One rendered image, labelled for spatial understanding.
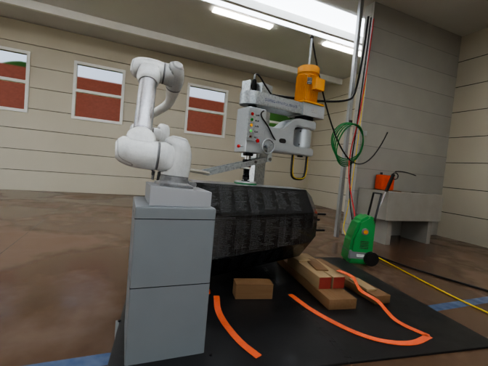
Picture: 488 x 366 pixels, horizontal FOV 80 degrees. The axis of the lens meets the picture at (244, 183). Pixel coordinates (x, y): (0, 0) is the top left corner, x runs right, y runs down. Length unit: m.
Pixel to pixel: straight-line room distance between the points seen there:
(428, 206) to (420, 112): 1.86
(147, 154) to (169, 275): 0.62
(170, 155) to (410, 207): 4.44
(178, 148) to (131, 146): 0.23
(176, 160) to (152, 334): 0.89
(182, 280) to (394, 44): 5.53
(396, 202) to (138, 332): 4.29
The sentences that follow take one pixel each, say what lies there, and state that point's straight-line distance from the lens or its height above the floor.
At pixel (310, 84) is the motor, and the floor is 1.94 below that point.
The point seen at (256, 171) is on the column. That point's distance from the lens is 3.49.
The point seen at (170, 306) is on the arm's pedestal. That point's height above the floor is 0.30.
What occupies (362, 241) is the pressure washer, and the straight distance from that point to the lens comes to 3.77.
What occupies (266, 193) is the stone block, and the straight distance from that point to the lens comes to 2.58.
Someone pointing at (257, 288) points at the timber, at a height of 0.10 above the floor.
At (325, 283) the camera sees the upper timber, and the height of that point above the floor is 0.14.
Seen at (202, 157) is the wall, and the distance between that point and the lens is 8.81.
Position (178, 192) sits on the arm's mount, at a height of 0.87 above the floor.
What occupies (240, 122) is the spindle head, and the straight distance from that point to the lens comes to 2.81.
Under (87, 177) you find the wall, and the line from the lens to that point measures 8.61.
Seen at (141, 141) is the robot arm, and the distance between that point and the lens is 1.60.
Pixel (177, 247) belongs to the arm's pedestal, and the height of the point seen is 0.60.
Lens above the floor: 1.03
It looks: 3 degrees down
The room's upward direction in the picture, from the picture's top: 5 degrees clockwise
